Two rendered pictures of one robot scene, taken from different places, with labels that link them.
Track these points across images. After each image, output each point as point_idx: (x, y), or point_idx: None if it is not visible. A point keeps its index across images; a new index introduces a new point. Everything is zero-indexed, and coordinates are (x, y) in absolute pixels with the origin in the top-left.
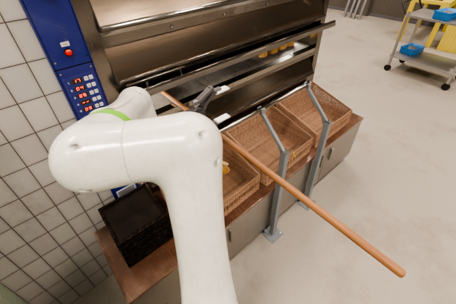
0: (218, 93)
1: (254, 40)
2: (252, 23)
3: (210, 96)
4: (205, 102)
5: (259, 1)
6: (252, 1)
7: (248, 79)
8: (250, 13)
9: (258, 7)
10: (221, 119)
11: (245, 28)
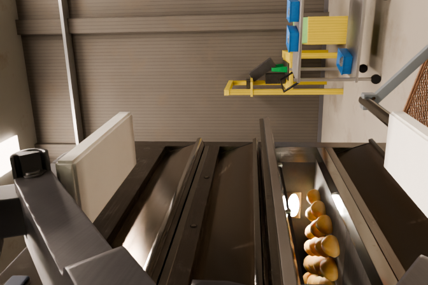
0: (78, 149)
1: (260, 244)
2: (225, 254)
3: (27, 215)
4: (51, 259)
5: (181, 239)
6: (172, 254)
7: (383, 263)
8: (202, 261)
9: (193, 242)
10: (425, 158)
11: (230, 268)
